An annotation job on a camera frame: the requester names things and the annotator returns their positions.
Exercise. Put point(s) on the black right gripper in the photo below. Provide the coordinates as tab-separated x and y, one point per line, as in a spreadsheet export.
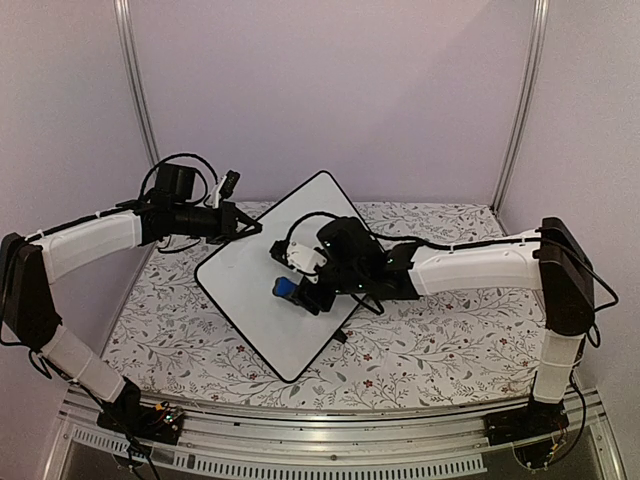
305	300

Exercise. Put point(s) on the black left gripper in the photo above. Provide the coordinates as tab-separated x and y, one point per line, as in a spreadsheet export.
226	231

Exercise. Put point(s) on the blue whiteboard eraser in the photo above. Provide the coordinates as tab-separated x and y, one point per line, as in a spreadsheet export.
284	288

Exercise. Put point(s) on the white whiteboard black frame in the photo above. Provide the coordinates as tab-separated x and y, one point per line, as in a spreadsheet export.
239	277

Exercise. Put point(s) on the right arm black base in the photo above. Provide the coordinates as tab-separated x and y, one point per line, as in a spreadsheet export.
536	431

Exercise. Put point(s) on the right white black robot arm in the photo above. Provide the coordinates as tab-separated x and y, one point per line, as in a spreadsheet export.
547	259

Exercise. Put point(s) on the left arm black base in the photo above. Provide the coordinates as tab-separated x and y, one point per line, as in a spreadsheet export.
162	423

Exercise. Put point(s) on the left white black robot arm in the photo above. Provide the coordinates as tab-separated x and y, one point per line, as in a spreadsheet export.
31	265

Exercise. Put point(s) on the black whiteboard stand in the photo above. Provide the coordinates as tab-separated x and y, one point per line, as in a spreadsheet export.
340	336

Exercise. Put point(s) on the floral patterned table mat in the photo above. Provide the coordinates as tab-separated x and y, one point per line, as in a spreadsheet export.
452	348

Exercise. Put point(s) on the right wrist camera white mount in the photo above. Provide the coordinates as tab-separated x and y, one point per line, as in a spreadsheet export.
343	243

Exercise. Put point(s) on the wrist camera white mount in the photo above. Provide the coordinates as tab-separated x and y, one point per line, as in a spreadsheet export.
343	243
187	179

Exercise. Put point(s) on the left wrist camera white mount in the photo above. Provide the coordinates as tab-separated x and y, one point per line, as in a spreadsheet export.
187	179

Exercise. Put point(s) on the aluminium front rail frame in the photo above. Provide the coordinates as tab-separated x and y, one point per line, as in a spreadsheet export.
227	441

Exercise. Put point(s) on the left aluminium corner post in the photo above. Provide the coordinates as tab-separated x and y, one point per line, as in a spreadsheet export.
125	28

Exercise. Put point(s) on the aluminium corner post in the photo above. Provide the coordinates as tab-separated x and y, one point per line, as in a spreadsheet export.
530	73
125	28

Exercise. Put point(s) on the right aluminium corner post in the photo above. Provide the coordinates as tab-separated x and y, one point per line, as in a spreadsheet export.
530	73

